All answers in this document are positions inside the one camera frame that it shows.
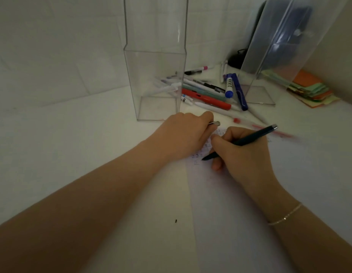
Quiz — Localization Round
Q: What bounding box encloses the dark teal pen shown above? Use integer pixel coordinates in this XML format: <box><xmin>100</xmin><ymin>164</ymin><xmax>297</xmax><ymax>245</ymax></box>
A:
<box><xmin>201</xmin><ymin>124</ymin><xmax>279</xmax><ymax>162</ymax></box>

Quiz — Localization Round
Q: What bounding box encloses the person's right hand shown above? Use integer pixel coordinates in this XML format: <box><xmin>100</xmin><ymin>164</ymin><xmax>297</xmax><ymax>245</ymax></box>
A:
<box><xmin>210</xmin><ymin>127</ymin><xmax>300</xmax><ymax>224</ymax></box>

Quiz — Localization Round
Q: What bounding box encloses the stack of coloured sticky notes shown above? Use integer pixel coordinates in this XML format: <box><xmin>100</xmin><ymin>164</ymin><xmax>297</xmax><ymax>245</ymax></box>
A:
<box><xmin>261</xmin><ymin>69</ymin><xmax>341</xmax><ymax>109</ymax></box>

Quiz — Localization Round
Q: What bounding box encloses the pile of assorted pens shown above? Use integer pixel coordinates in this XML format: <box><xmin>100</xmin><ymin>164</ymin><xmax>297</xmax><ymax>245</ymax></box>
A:
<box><xmin>164</xmin><ymin>61</ymin><xmax>296</xmax><ymax>143</ymax></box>

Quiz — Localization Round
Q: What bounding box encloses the white paper sheet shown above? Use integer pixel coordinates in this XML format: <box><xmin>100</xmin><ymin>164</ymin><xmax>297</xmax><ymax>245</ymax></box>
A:
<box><xmin>184</xmin><ymin>126</ymin><xmax>352</xmax><ymax>273</ymax></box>

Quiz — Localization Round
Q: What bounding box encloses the clear acrylic box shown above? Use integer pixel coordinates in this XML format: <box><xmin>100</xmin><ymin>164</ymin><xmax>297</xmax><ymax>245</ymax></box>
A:
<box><xmin>123</xmin><ymin>0</ymin><xmax>190</xmax><ymax>122</ymax></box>
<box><xmin>240</xmin><ymin>0</ymin><xmax>351</xmax><ymax>105</ymax></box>

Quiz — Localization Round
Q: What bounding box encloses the person's left forearm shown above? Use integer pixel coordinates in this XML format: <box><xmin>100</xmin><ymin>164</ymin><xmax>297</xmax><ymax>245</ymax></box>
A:
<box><xmin>0</xmin><ymin>141</ymin><xmax>171</xmax><ymax>273</ymax></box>

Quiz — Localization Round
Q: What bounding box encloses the black bag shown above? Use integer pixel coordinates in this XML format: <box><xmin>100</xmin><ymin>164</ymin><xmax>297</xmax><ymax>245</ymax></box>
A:
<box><xmin>228</xmin><ymin>0</ymin><xmax>268</xmax><ymax>70</ymax></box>

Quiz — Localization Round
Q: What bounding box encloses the person's left hand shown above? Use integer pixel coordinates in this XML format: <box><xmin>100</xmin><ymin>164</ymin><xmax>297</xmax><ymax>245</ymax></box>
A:
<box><xmin>149</xmin><ymin>111</ymin><xmax>215</xmax><ymax>163</ymax></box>

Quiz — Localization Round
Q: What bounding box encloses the thin wrist bracelet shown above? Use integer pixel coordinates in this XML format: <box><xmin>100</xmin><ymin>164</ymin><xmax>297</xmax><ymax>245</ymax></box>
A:
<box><xmin>267</xmin><ymin>202</ymin><xmax>303</xmax><ymax>227</ymax></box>

